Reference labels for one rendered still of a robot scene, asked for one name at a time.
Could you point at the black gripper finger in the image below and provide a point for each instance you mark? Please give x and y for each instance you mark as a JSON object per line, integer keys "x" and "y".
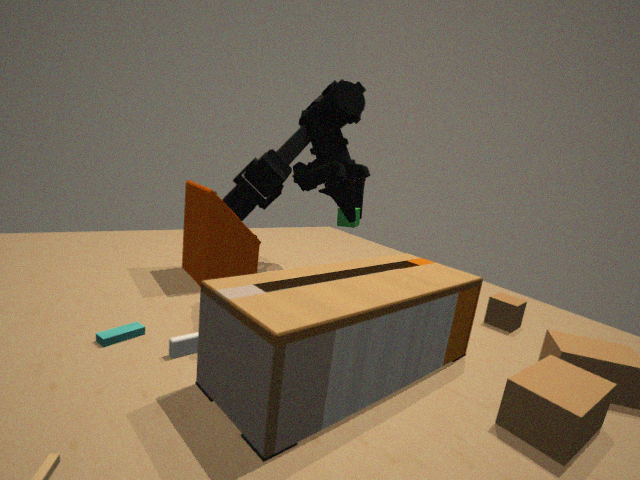
{"x": 359, "y": 191}
{"x": 343, "y": 193}

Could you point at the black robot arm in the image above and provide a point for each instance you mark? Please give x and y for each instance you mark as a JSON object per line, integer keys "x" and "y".
{"x": 340, "y": 104}

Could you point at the teal rectangular bar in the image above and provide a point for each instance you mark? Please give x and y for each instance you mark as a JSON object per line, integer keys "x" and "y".
{"x": 120, "y": 334}

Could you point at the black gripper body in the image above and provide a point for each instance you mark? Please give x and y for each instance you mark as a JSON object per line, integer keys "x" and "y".
{"x": 338, "y": 164}

